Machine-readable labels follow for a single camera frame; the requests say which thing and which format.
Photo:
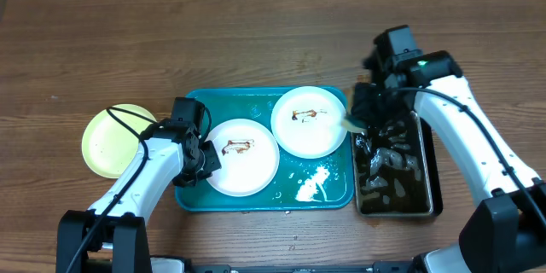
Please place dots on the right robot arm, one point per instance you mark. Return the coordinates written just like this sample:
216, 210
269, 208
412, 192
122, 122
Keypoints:
506, 232

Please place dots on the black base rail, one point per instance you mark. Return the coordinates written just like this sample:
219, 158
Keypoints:
298, 268

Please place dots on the teal plastic tray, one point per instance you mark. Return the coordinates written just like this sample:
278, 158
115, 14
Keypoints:
299, 184

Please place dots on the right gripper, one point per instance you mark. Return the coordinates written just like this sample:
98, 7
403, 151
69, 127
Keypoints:
366, 114

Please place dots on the white plate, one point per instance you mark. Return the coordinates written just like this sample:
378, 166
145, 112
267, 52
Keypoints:
248, 154
306, 122

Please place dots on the green yellow sponge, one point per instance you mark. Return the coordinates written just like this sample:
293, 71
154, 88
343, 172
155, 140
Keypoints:
353, 124

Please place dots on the metal pan with dirty water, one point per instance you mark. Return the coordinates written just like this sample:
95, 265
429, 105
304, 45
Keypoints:
392, 175

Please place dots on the white plate top right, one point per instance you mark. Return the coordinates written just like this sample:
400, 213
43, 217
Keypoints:
306, 122

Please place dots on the yellow-green plate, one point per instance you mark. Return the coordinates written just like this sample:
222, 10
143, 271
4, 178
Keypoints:
108, 147

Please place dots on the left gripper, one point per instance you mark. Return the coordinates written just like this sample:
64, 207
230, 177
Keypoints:
213, 162

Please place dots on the white plate bottom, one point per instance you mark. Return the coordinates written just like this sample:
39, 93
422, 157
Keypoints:
248, 154

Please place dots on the black outer tray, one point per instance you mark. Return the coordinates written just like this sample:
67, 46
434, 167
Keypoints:
433, 170

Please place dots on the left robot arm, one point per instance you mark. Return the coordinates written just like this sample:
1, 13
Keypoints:
111, 236

